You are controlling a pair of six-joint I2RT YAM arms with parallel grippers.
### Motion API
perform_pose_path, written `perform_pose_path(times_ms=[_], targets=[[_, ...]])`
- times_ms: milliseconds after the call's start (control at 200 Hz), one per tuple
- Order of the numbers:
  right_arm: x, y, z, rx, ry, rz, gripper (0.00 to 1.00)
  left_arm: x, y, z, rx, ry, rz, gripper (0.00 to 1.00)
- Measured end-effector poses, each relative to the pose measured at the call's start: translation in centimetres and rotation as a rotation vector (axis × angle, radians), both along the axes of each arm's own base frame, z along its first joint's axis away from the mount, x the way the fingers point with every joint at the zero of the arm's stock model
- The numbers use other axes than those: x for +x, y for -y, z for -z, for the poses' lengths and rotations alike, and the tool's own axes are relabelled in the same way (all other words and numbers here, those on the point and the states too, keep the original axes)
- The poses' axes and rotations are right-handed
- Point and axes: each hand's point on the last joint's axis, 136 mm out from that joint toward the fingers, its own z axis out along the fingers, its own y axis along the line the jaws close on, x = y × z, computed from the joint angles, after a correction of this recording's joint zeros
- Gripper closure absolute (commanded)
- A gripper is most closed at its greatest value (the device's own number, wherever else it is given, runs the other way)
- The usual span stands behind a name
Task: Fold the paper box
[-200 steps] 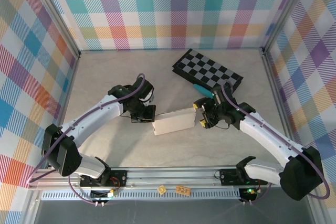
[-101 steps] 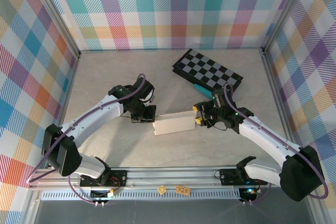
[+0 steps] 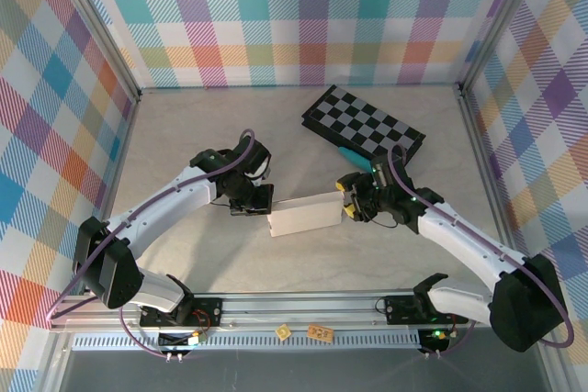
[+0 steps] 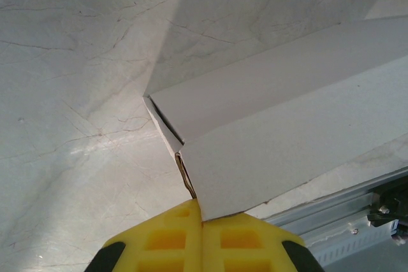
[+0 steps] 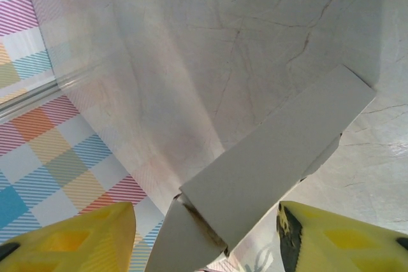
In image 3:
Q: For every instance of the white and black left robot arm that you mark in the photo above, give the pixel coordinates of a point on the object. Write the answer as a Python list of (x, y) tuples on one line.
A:
[(174, 201)]

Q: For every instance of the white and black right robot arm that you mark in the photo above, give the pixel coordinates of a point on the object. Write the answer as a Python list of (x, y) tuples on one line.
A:
[(459, 236)]

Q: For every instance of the teal plastic cylinder tool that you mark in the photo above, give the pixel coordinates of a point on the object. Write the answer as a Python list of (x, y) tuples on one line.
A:
[(356, 159)]

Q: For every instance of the black and grey chessboard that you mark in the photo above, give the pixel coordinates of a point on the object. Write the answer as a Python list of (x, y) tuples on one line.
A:
[(363, 119)]

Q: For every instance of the yellow square tag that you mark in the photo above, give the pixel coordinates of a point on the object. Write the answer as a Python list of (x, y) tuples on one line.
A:
[(283, 332)]

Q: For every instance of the orange rectangular tag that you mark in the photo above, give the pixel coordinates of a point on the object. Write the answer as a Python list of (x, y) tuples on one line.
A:
[(320, 332)]

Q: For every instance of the black controller board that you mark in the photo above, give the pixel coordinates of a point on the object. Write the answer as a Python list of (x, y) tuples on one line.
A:
[(434, 339), (177, 340)]

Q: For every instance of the aluminium side rail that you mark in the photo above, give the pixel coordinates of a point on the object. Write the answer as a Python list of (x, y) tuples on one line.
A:
[(133, 107), (491, 181)]

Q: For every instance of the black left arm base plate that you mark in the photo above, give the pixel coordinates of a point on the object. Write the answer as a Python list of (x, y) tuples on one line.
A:
[(206, 311)]

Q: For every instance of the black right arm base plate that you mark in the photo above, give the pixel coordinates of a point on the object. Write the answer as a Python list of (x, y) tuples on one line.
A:
[(399, 309)]

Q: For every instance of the aluminium mounting rail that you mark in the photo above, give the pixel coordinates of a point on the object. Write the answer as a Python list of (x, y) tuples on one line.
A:
[(298, 311)]

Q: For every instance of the aluminium frame post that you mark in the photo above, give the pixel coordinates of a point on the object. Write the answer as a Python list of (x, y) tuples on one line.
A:
[(101, 25), (498, 20)]

